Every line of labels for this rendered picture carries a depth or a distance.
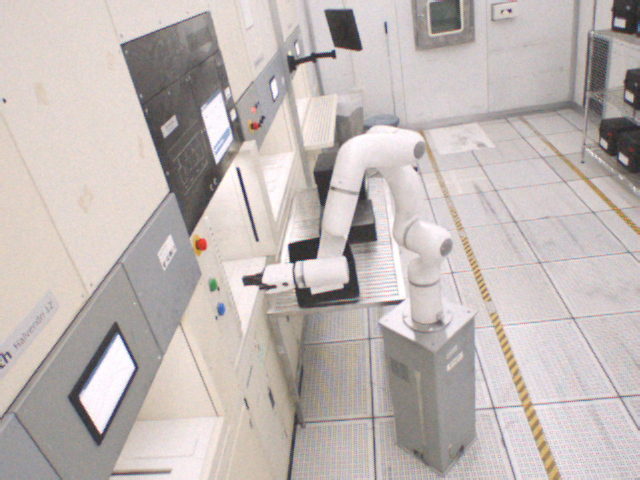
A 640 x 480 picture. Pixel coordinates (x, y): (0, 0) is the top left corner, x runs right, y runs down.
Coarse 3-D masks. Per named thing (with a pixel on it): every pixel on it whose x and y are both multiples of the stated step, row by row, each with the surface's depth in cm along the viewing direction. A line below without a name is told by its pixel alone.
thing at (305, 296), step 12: (300, 240) 229; (312, 240) 229; (288, 252) 222; (300, 252) 232; (312, 252) 232; (348, 252) 231; (348, 264) 205; (300, 288) 209; (312, 288) 209; (324, 288) 210; (336, 288) 211; (348, 288) 211; (300, 300) 212; (312, 300) 212; (324, 300) 213
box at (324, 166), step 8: (336, 152) 299; (320, 160) 293; (328, 160) 290; (320, 168) 281; (328, 168) 279; (320, 176) 280; (328, 176) 279; (320, 184) 283; (328, 184) 282; (368, 184) 304; (320, 192) 286; (360, 192) 282; (368, 192) 299; (320, 200) 288; (360, 200) 285
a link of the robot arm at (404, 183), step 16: (384, 128) 152; (384, 176) 159; (400, 176) 157; (416, 176) 159; (400, 192) 159; (416, 192) 159; (400, 208) 164; (416, 208) 163; (400, 224) 172; (400, 240) 176
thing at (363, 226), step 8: (368, 200) 269; (360, 208) 262; (368, 208) 261; (320, 216) 263; (360, 216) 254; (368, 216) 253; (320, 224) 255; (352, 224) 249; (360, 224) 247; (368, 224) 246; (320, 232) 250; (352, 232) 249; (360, 232) 249; (368, 232) 248; (376, 232) 257; (352, 240) 251; (360, 240) 251; (368, 240) 251; (376, 240) 250
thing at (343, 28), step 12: (324, 12) 344; (336, 12) 326; (348, 12) 311; (336, 24) 328; (348, 24) 318; (336, 36) 334; (348, 36) 327; (348, 48) 336; (360, 48) 323; (288, 60) 345; (300, 60) 349; (312, 60) 353
